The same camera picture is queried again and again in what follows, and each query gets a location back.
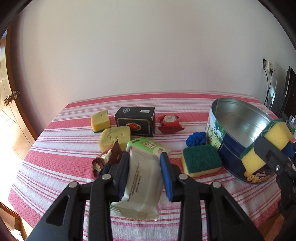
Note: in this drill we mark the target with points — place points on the large yellow sponge block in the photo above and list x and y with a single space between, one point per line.
109 136

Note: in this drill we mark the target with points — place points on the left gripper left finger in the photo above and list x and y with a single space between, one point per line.
64 219

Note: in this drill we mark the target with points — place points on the wooden door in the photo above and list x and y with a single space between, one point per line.
20 135

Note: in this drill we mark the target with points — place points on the white green tissue pack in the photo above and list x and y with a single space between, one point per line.
144 183

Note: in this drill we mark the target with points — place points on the dark red snack wrapper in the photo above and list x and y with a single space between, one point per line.
111 156

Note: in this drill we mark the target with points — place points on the round metal cookie tin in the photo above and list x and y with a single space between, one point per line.
232 126

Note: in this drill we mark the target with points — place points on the red wet wipe packet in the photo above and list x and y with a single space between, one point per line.
169 124

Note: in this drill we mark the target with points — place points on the wall power socket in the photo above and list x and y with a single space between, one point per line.
267 66

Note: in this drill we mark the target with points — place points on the yellow sponge piece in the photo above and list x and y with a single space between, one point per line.
100 121

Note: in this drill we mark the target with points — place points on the black rectangular box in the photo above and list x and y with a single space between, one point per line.
141 120

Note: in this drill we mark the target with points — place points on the brass door knob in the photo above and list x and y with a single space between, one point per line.
10 98

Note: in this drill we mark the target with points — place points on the red white striped tablecloth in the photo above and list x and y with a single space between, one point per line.
64 151

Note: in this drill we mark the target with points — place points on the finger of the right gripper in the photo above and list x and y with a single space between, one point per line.
289 150
263 151

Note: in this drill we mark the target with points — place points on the black flat monitor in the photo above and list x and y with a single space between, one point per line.
287 105

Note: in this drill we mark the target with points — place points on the green yellow scouring sponge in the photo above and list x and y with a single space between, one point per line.
200 160

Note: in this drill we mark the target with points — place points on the blue hair scrunchie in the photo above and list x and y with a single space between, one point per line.
196 139

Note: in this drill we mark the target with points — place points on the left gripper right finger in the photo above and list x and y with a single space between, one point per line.
225 219

